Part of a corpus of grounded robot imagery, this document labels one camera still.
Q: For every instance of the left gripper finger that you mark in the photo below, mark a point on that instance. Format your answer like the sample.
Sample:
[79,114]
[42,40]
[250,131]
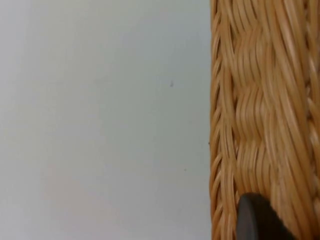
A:
[255,220]

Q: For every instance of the pale wicker basket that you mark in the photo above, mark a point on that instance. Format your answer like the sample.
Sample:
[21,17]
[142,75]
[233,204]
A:
[262,100]

